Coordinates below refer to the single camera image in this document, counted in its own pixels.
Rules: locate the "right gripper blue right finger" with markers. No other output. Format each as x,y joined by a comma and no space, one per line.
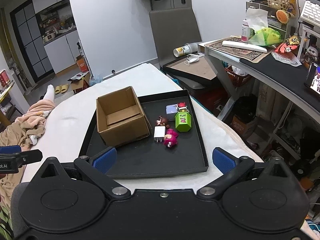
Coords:
233,169

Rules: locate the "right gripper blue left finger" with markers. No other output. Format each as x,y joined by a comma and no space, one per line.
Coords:
93,170

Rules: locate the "brown cardboard box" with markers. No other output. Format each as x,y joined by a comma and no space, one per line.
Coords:
121,118

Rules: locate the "pink bear figurine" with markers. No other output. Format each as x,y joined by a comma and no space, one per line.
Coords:
170,138

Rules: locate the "green hexagonal box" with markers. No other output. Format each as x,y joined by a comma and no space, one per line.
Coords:
183,121

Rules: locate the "white USB charger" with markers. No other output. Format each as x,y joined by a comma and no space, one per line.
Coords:
159,133

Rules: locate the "red crab figurine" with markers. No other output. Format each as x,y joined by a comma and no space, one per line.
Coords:
182,107

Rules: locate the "brown-haired girl figurine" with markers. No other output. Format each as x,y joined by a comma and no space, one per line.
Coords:
162,121

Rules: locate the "beige blanket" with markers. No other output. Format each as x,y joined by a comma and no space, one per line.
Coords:
24,132

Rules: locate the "black shallow tray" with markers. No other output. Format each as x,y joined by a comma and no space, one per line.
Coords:
147,159

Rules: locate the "white sock foot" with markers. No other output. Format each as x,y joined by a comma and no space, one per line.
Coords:
50,94

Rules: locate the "open cardboard box on floor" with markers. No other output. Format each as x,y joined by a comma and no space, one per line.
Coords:
80,82

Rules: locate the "yellow slippers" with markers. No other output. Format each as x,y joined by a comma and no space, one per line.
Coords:
61,89

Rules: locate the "red basket under desk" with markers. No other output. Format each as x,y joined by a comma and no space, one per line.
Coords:
236,79

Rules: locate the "black tray with brown base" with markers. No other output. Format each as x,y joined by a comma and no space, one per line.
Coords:
199,71

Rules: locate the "orange box on floor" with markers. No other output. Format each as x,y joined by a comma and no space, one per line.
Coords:
80,61

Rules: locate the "grey desk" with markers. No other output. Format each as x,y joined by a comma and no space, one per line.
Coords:
284,78

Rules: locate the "patterned desk mat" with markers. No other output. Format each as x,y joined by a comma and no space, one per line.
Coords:
251,56

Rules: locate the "white face mask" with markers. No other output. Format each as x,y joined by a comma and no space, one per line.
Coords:
192,58

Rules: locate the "smartphone on stand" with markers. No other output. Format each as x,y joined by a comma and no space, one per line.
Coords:
313,79

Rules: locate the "white remote control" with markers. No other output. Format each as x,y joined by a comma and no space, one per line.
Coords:
245,46

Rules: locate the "paper cup stack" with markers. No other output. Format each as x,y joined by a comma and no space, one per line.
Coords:
187,49

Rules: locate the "green plastic bag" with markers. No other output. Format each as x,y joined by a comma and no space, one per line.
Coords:
266,37

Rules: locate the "white pink bottle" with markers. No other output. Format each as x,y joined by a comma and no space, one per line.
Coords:
246,31

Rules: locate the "black glass door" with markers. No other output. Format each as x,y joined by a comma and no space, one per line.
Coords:
26,28

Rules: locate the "desk organizer shelf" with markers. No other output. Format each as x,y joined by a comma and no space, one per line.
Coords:
286,30

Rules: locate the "grey chair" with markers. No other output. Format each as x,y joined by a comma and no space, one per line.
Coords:
173,28

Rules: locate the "white kitchen cabinet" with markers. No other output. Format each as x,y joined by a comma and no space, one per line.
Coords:
59,32

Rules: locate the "white keyboard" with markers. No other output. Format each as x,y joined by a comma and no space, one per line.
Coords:
311,13

